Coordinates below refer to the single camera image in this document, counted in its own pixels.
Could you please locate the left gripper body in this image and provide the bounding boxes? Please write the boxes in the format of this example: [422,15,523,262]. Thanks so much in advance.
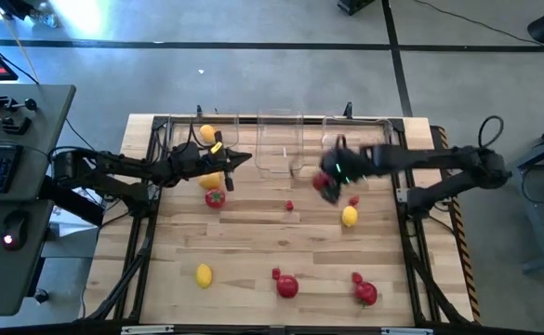
[166,131,235,193]

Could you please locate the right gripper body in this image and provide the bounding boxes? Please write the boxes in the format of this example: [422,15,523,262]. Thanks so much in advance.
[320,144,370,187]

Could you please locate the orange-yellow lemon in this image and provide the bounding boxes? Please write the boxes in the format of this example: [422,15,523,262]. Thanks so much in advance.
[198,124,218,144]
[198,171,224,191]

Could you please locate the red tomato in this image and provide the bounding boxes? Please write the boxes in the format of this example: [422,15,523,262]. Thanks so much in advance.
[205,188,227,209]
[354,281,378,308]
[312,171,333,192]
[275,275,299,300]

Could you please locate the bright yellow lemon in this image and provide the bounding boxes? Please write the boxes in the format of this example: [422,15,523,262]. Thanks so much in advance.
[340,205,359,228]
[194,263,214,290]

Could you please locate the clear plastic bin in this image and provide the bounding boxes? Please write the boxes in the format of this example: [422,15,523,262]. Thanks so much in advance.
[321,114,396,164]
[167,114,241,162]
[255,110,306,176]

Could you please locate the black yellow hazard strip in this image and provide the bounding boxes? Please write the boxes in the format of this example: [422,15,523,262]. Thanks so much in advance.
[431,124,482,323]

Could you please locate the black desk leg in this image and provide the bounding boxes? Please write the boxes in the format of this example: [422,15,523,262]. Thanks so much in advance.
[38,175,108,228]

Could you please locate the white paper sheets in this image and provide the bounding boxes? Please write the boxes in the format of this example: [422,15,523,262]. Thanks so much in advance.
[50,204,110,234]

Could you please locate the black computer tower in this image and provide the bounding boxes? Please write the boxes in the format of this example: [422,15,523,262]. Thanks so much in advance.
[336,0,378,16]

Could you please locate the blue-grey cart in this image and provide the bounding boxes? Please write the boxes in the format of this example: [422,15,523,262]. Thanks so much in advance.
[508,118,544,275]

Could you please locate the black desk clamp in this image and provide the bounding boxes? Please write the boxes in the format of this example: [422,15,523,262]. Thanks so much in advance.
[0,91,39,115]
[0,111,33,136]

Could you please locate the black computer mouse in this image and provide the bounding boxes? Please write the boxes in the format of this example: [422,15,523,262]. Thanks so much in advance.
[1,209,30,252]

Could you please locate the thin tan rod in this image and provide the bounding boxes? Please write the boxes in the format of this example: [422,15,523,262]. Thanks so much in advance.
[0,0,40,85]

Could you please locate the grey desk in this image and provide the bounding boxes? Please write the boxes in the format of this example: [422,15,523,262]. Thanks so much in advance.
[0,84,77,317]

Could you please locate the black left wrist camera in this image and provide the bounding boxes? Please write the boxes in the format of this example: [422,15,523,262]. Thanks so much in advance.
[171,141,203,164]

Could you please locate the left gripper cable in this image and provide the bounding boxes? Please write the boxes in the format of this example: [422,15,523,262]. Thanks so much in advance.
[157,121,203,157]

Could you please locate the black table frame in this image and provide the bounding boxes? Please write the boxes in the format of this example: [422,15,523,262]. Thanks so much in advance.
[85,114,475,327]

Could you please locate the black desk cable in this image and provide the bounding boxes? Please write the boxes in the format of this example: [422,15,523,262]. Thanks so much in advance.
[64,118,97,151]

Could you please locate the right arm cable loop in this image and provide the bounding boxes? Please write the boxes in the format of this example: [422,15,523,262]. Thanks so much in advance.
[478,114,505,151]

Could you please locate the silver metal bracket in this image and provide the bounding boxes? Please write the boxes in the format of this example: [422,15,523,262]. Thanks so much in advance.
[121,324,175,335]
[381,327,434,335]

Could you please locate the black floor cable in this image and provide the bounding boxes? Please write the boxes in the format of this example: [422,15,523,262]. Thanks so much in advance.
[410,0,533,46]

